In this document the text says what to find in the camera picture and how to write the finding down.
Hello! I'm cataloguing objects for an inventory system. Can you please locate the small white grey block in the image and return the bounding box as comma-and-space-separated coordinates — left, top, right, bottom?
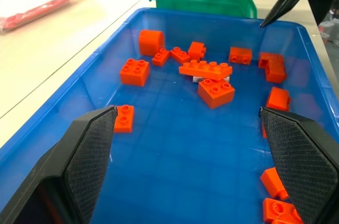
192, 74, 231, 84

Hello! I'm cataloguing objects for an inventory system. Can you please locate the red flat object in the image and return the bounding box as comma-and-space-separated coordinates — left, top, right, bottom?
0, 0, 70, 31

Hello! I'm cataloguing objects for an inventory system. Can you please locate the orange rounded toy block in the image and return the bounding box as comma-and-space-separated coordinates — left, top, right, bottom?
138, 29, 165, 57

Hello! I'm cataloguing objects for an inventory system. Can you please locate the long orange toy brick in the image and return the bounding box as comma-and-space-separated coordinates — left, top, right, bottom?
179, 59, 234, 80

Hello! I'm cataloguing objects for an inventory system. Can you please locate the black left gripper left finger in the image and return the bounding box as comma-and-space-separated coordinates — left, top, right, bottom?
0, 105, 118, 224

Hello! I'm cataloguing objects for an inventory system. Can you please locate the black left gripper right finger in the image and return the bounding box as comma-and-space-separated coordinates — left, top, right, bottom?
258, 106, 339, 224

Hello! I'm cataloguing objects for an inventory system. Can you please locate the small orange toy brick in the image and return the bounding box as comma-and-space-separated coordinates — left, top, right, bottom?
151, 48, 171, 67
169, 47, 191, 65
188, 41, 207, 62
113, 105, 136, 133
228, 46, 253, 65

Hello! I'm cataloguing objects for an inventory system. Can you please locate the orange square toy brick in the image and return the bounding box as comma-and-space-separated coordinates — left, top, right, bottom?
197, 78, 236, 110
119, 58, 151, 87

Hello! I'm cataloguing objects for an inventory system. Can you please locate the large blue plastic bin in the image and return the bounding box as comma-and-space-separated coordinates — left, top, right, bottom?
0, 7, 339, 224

